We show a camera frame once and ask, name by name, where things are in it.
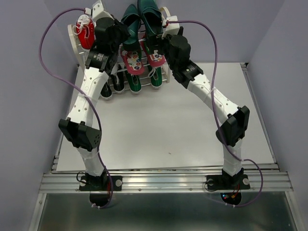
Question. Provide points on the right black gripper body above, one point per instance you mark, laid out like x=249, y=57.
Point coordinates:
x=162, y=44

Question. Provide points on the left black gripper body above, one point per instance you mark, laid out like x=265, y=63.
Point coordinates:
x=121, y=35

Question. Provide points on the pink flip-flop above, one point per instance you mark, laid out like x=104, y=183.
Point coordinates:
x=154, y=59
x=132, y=61

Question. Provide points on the dark green loafer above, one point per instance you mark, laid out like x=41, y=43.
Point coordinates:
x=132, y=20
x=151, y=16

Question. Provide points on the green sneaker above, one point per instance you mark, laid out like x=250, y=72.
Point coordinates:
x=155, y=75
x=133, y=82

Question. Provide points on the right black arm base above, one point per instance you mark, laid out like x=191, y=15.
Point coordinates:
x=230, y=191

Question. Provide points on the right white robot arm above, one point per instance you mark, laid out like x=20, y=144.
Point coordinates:
x=231, y=119

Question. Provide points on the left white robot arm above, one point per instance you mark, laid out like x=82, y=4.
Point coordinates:
x=99, y=65

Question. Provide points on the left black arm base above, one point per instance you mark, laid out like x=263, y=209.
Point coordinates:
x=101, y=188

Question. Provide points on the cream metal shoe rack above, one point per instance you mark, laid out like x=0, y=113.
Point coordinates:
x=144, y=79

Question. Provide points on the left red sneaker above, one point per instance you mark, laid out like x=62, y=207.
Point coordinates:
x=84, y=29

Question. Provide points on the right black sneaker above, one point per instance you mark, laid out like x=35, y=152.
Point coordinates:
x=118, y=80

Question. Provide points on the black sneaker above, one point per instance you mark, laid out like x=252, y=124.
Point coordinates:
x=118, y=80
x=106, y=92

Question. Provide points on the left black sneaker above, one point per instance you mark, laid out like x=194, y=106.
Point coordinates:
x=106, y=92

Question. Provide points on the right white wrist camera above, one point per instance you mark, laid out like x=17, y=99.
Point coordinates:
x=171, y=26

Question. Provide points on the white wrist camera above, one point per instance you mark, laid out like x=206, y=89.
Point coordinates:
x=171, y=26
x=98, y=11

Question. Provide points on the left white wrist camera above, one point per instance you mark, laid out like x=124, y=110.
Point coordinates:
x=98, y=11

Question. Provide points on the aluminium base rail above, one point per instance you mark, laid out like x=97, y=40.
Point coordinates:
x=179, y=180

